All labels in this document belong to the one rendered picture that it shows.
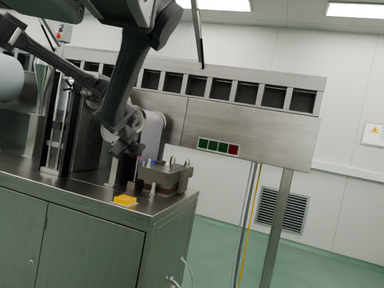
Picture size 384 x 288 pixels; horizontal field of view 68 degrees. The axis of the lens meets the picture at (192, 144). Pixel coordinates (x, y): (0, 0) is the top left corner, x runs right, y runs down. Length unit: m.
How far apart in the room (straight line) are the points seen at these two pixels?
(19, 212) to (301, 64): 3.53
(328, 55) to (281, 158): 2.69
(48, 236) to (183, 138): 0.87
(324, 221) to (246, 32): 2.70
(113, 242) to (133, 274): 0.15
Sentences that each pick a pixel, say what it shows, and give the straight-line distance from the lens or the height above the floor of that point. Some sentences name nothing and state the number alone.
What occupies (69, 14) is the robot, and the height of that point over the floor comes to 1.38.
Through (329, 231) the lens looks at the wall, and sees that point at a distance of 4.13.
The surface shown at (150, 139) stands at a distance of 1.55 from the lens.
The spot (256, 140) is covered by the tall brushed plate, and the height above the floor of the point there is 1.26.
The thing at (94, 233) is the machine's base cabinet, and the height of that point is 0.75.
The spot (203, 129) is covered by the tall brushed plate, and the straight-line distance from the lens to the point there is 1.68.
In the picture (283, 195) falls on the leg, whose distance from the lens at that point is 1.80.
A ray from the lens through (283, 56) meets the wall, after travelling 4.12.
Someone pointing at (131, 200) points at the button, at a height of 0.92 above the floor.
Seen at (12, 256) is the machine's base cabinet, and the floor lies 0.51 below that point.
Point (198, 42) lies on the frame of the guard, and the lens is 1.69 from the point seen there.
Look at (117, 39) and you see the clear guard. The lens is 1.97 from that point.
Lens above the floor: 1.26
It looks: 3 degrees down
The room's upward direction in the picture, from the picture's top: 11 degrees clockwise
